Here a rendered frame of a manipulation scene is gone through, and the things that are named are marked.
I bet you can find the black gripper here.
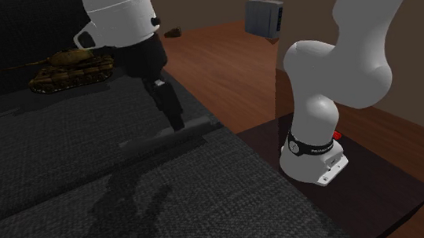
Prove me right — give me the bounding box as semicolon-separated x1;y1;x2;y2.
111;32;187;137

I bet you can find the small brown lump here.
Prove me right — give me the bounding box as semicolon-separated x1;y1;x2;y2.
163;25;184;39

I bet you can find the camouflage toy tank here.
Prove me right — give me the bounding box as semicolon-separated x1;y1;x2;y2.
0;44;119;99

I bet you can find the grey ribbed box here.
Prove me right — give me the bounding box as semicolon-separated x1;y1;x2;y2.
241;0;287;42

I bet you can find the dark grey fabric sofa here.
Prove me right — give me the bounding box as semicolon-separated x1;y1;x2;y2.
0;0;359;238

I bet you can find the dark robot stand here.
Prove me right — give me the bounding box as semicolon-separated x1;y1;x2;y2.
234;101;424;238

